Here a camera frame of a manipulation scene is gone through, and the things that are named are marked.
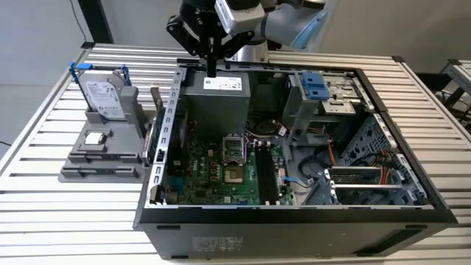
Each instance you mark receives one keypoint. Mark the RAM stick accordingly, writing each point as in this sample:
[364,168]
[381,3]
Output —
[100,171]
[103,157]

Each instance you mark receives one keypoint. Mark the grey power supply unit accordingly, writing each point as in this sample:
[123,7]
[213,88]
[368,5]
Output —
[216,110]

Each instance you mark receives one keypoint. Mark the black upright post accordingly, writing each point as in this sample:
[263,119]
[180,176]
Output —
[95,22]

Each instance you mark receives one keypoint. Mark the black open PC case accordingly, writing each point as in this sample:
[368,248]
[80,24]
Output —
[293,240]

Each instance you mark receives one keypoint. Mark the blue expansion slot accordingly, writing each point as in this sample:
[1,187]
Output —
[176,184]

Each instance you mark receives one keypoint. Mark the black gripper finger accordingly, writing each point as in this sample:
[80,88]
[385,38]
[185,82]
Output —
[235,45]
[184,34]

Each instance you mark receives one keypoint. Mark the grey parts rack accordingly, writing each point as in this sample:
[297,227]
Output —
[121,143]

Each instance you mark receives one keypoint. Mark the silver hard disk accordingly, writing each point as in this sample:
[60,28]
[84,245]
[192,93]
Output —
[100,96]

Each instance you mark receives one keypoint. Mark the graphics card with bracket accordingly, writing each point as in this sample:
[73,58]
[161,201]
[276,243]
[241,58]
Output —
[159,110]

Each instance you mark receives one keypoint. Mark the grey metal drive cage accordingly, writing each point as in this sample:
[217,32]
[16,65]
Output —
[297,116]

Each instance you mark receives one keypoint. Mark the grey metal disk bay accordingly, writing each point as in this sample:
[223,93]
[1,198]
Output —
[360,187]

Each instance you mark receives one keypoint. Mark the round black fan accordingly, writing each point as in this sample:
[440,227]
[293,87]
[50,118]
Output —
[264,126]

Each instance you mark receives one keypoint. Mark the black case fan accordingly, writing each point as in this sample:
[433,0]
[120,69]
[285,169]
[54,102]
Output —
[181,143]

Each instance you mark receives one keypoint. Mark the blue disk carrier frame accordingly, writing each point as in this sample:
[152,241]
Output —
[84,66]

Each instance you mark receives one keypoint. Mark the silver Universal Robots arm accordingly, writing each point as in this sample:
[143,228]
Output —
[279,27]

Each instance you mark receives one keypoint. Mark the green motherboard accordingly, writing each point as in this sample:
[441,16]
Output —
[205,190]

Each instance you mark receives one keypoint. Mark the CPU socket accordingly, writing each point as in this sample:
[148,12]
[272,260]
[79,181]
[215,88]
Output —
[233,174]

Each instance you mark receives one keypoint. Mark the blue disk carrier latch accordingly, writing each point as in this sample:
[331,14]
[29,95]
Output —
[313,88]

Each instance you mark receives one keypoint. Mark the silver CPU chip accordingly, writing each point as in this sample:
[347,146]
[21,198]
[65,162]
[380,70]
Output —
[95,138]

